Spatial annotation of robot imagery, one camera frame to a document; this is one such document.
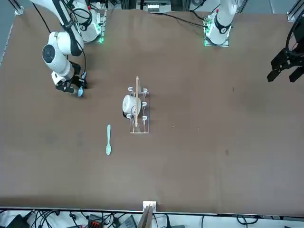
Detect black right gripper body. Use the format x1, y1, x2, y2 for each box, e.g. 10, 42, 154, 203
63, 61, 82, 87

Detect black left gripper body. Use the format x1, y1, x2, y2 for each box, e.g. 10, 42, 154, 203
284, 45, 304, 69

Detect blue plastic spoon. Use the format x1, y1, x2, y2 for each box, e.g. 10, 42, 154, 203
77, 72, 86, 98

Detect green plastic spoon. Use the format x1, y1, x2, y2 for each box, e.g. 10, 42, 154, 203
105, 124, 112, 156

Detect white cup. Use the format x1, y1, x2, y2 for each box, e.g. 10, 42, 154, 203
122, 94, 138, 116

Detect red and black power strip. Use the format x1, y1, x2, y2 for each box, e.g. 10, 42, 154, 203
87, 215, 105, 228

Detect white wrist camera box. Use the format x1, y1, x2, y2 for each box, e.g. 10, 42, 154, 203
51, 72, 65, 86

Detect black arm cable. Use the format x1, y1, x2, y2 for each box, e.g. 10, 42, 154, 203
80, 46, 87, 76

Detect black looped gripper cable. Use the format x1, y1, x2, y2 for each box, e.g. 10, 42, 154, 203
285, 20, 304, 56

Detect white wire cup rack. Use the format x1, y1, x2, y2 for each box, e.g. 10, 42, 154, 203
125, 76, 150, 134

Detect black cable across table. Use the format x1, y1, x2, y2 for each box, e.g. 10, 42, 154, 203
156, 13, 206, 28

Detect aluminium frame post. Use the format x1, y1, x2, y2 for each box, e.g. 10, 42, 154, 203
139, 200, 157, 228

